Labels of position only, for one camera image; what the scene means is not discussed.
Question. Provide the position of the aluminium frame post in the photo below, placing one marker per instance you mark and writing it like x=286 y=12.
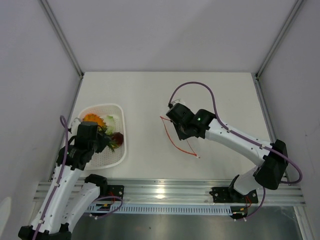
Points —
x=49 y=13
x=287 y=24

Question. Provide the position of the green white cabbage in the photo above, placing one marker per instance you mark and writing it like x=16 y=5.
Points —
x=110 y=124

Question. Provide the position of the right aluminium frame post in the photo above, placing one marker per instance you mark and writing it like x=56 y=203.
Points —
x=287 y=24

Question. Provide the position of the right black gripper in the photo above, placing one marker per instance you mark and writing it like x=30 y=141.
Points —
x=182 y=136

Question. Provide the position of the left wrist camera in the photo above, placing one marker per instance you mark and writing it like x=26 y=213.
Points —
x=74 y=125

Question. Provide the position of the slotted grey cable duct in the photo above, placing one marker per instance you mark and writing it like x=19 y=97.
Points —
x=175 y=209

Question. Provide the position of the left aluminium frame post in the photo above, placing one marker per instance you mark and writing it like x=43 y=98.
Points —
x=49 y=13

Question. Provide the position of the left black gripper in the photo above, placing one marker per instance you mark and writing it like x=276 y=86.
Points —
x=105 y=140

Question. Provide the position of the white perforated plastic basket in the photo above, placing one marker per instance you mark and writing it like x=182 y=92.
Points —
x=107 y=159

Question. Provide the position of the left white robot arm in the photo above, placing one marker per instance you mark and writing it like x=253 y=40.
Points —
x=58 y=215

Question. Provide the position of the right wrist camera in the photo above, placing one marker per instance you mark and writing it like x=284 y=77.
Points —
x=176 y=101

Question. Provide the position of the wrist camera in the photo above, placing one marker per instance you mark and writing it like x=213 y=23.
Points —
x=74 y=125
x=176 y=101

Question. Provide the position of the dark red fruit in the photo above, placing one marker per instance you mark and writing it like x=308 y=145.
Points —
x=117 y=139

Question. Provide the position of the small orange pineapple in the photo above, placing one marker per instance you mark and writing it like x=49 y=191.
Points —
x=91 y=117

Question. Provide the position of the aluminium mounting rail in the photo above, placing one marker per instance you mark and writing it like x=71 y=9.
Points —
x=195 y=192

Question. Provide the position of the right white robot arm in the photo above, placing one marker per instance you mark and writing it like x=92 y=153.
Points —
x=267 y=157

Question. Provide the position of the clear zip bag orange zipper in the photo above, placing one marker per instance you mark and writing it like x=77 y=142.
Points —
x=183 y=146

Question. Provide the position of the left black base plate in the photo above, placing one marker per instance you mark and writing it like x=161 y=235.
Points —
x=115 y=192

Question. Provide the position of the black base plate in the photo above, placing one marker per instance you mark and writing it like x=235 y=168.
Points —
x=222 y=195
x=115 y=192

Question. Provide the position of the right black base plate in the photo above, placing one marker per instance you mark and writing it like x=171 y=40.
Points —
x=222 y=195

